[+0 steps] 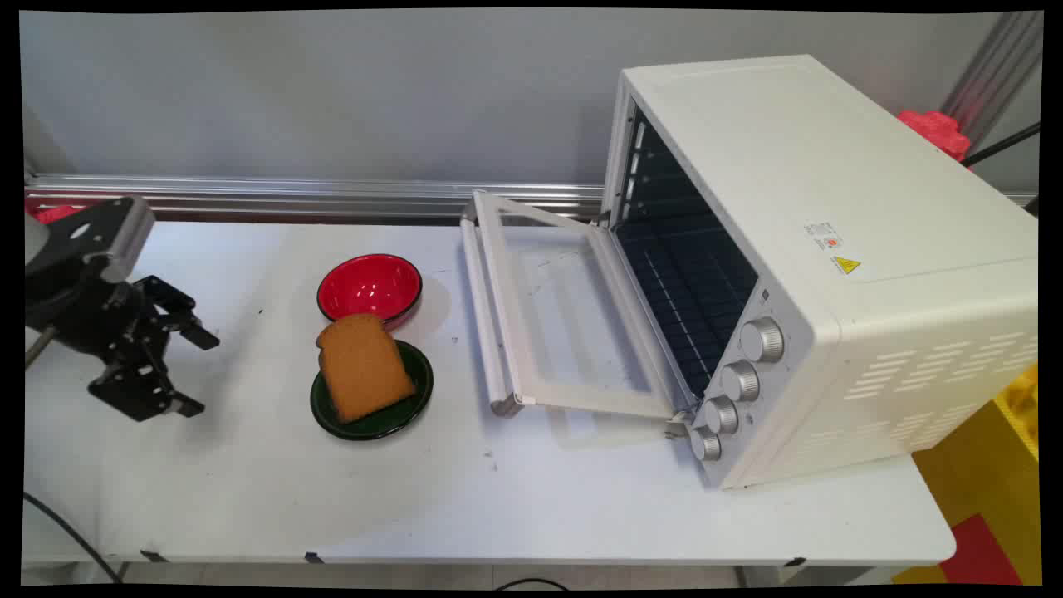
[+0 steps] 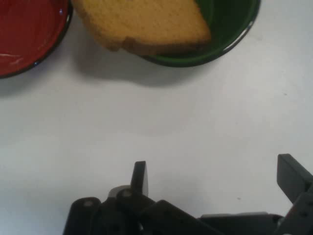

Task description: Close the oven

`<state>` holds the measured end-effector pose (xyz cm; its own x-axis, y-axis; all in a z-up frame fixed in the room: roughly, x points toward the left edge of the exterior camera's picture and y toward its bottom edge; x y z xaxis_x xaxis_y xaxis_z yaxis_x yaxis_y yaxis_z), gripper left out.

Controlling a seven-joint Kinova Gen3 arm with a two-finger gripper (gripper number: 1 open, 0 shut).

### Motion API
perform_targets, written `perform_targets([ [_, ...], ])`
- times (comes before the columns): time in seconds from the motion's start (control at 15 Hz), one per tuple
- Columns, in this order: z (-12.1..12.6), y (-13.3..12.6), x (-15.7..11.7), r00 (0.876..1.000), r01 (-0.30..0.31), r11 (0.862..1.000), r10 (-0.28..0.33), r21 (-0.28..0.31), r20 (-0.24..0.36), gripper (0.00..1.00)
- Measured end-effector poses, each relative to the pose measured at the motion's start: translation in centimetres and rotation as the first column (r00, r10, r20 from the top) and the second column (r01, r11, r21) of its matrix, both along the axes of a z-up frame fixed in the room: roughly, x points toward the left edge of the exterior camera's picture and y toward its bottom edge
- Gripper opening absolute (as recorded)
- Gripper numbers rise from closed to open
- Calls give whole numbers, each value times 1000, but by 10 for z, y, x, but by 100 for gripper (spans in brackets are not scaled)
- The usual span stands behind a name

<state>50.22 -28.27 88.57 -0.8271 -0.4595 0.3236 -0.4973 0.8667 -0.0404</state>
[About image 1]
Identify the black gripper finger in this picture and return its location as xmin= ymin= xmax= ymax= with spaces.
xmin=133 ymin=275 xmax=221 ymax=350
xmin=87 ymin=336 xmax=206 ymax=423

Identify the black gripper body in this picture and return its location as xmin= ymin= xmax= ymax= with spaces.
xmin=25 ymin=257 xmax=160 ymax=366

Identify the white glass oven door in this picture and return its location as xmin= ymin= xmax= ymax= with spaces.
xmin=461 ymin=191 xmax=694 ymax=439

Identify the red plastic object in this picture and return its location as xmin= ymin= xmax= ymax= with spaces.
xmin=25 ymin=203 xmax=84 ymax=225

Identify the brown bread slice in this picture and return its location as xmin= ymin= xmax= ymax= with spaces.
xmin=316 ymin=313 xmax=416 ymax=424

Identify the red bowl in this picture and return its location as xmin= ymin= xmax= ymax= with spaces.
xmin=316 ymin=253 xmax=424 ymax=331

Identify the dark green plate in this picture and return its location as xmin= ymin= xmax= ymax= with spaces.
xmin=310 ymin=339 xmax=434 ymax=441

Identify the warning sticker label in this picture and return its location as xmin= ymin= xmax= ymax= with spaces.
xmin=804 ymin=220 xmax=862 ymax=276

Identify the white toaster oven body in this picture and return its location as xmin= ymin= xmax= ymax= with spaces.
xmin=600 ymin=54 xmax=1039 ymax=491

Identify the red crumpled bag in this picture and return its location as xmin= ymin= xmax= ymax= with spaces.
xmin=897 ymin=110 xmax=972 ymax=167

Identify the yellow foam floor mat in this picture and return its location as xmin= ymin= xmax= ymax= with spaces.
xmin=893 ymin=365 xmax=1043 ymax=586

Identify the thin black rod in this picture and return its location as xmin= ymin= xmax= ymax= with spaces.
xmin=963 ymin=123 xmax=1041 ymax=167

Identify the red foam floor tile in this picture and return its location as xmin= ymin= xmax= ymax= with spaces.
xmin=938 ymin=513 xmax=1024 ymax=586

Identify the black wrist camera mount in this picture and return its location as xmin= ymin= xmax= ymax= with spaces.
xmin=25 ymin=195 xmax=156 ymax=283

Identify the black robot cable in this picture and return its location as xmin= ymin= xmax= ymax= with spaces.
xmin=25 ymin=493 xmax=125 ymax=584

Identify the aluminium rail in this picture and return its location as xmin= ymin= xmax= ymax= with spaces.
xmin=25 ymin=173 xmax=1039 ymax=223

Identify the aluminium frame post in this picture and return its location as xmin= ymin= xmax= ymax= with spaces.
xmin=943 ymin=12 xmax=1043 ymax=150

